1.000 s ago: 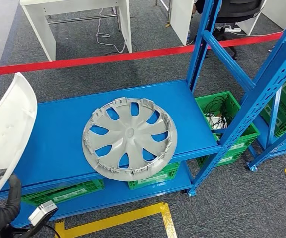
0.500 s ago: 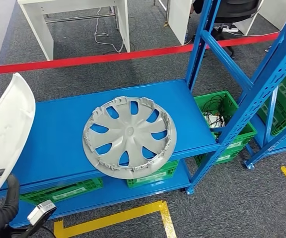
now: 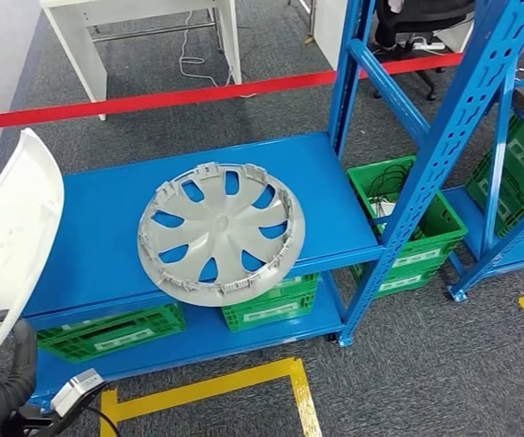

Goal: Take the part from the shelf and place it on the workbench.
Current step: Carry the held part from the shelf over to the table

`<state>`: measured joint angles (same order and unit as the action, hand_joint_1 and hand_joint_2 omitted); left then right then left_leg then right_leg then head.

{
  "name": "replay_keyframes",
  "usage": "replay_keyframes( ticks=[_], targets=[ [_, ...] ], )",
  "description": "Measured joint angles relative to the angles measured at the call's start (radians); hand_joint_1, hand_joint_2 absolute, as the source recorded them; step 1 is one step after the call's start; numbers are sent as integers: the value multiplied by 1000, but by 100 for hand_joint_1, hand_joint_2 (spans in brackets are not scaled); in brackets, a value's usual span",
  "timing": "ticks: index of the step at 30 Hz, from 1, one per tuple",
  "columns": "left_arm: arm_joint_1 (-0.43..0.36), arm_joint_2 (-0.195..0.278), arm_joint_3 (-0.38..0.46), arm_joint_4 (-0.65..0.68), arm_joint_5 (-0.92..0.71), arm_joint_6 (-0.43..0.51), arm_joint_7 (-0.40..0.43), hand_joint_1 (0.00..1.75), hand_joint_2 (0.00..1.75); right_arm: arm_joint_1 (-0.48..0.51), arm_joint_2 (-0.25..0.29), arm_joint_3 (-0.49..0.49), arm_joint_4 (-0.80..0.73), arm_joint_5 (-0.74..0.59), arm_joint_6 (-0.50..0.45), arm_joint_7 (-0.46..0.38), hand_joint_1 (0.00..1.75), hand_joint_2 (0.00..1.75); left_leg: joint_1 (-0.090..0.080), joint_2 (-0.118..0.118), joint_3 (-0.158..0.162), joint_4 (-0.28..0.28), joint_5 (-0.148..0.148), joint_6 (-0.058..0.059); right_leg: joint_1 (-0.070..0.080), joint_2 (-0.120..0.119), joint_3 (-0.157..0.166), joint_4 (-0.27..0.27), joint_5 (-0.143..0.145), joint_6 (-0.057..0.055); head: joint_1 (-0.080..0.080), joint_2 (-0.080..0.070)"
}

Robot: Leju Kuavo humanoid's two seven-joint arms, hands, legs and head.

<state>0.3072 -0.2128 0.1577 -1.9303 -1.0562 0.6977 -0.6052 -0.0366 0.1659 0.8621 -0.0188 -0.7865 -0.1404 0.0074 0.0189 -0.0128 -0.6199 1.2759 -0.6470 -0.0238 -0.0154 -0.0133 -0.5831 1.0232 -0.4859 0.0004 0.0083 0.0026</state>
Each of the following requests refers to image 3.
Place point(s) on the black office chair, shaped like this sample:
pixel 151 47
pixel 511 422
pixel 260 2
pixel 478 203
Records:
pixel 416 12

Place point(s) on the white desk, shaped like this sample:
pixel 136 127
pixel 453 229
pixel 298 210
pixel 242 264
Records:
pixel 75 54

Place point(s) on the grey wheel cover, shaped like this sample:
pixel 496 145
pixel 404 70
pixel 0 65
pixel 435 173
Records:
pixel 220 232

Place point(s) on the white curved panel part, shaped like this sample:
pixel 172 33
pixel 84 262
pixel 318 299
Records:
pixel 12 229

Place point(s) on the white cabinet panel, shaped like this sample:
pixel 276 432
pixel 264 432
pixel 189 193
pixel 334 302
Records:
pixel 327 30

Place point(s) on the white power strip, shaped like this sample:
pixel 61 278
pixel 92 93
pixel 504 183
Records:
pixel 428 44

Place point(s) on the blue metal shelf rack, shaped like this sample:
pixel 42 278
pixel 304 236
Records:
pixel 107 211
pixel 499 157

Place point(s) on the white power adapter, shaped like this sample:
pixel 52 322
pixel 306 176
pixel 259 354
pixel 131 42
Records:
pixel 385 209

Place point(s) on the red barrier tape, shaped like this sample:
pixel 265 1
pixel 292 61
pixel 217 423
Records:
pixel 153 99

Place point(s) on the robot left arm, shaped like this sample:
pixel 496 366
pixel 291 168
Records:
pixel 12 374

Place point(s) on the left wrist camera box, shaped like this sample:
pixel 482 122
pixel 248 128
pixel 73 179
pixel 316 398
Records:
pixel 77 389

